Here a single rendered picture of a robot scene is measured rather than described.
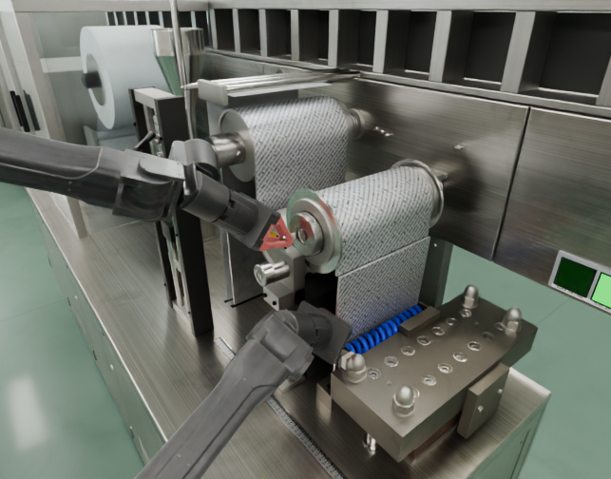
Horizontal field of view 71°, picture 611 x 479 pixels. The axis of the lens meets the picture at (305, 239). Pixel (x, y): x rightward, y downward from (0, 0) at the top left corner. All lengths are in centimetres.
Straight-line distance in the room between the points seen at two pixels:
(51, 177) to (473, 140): 69
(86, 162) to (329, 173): 54
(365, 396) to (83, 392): 179
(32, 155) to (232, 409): 36
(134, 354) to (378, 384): 56
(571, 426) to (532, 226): 155
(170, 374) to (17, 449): 135
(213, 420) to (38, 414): 191
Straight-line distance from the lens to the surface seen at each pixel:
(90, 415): 225
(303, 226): 70
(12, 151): 59
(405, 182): 80
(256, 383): 51
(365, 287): 77
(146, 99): 90
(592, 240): 82
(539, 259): 87
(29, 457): 221
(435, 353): 84
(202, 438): 47
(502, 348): 89
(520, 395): 101
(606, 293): 84
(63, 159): 58
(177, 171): 58
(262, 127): 84
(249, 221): 63
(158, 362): 103
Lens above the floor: 158
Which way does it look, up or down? 29 degrees down
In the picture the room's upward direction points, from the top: straight up
